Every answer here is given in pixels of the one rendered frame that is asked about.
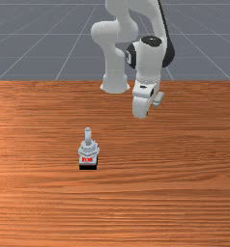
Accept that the grey toggle switch black base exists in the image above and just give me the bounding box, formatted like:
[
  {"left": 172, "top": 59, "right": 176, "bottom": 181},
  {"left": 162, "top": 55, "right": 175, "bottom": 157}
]
[{"left": 77, "top": 126, "right": 100, "bottom": 171}]

